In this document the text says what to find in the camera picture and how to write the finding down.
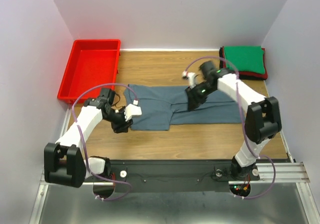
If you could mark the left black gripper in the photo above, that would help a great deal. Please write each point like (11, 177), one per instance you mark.
(123, 126)

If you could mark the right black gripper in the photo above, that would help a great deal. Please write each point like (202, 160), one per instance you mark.
(194, 100)

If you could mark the blue-grey t-shirt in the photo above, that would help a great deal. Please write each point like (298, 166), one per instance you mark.
(163, 106)

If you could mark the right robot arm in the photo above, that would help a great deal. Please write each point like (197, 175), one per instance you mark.
(260, 115)

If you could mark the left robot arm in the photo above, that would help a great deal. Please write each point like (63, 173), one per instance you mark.
(80, 134)

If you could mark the black folded t-shirt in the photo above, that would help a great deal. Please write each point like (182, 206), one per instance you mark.
(252, 77)

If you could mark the red folded t-shirt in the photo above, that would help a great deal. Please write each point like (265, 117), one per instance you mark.
(250, 73)

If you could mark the green folded t-shirt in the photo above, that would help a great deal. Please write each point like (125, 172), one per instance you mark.
(245, 58)

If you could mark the red plastic bin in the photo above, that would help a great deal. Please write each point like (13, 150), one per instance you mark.
(91, 62)

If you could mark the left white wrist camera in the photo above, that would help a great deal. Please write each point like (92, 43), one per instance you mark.
(131, 111)

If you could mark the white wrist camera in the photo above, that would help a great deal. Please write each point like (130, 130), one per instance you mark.
(131, 111)
(190, 77)

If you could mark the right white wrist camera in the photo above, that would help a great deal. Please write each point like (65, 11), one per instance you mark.
(190, 77)

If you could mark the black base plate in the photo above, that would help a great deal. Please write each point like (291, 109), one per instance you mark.
(160, 176)

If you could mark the aluminium rail frame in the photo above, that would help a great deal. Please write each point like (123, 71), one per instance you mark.
(270, 172)

